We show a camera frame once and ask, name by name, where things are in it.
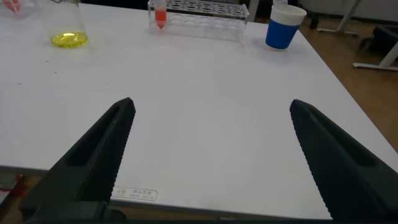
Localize white printed table sticker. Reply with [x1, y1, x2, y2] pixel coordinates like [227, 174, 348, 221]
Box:
[111, 185, 159, 202]

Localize clear acrylic test tube rack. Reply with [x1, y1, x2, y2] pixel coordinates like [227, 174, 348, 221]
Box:
[0, 0, 35, 19]
[147, 0, 251, 43]

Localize red pigment test tube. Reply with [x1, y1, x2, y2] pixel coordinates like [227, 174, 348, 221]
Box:
[154, 0, 168, 30]
[2, 0, 21, 14]

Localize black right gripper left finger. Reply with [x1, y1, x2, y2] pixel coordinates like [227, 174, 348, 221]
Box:
[18, 96, 137, 222]

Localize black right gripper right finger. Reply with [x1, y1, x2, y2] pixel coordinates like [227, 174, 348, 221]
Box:
[289, 98, 398, 222]

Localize blue white paper cup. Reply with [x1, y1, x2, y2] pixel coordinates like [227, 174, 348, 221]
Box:
[265, 3, 308, 50]

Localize clear glass beaker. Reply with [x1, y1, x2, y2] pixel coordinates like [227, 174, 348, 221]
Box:
[32, 0, 90, 49]

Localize black screen stand base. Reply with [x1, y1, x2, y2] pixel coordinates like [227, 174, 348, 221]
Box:
[306, 11, 320, 30]

